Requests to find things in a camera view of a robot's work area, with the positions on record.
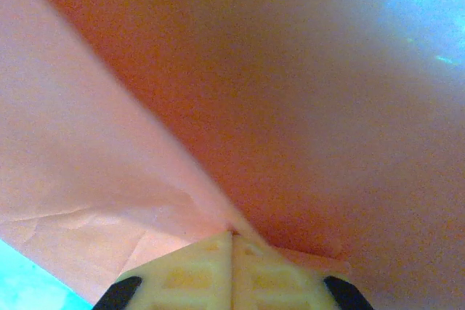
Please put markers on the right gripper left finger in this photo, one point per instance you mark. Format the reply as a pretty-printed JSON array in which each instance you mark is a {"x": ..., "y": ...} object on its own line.
[{"x": 189, "y": 273}]

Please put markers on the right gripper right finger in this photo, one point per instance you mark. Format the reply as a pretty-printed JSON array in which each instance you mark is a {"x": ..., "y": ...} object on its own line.
[{"x": 276, "y": 277}]

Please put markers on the orange wrapping paper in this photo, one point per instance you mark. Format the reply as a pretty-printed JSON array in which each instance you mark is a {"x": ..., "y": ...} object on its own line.
[{"x": 218, "y": 106}]

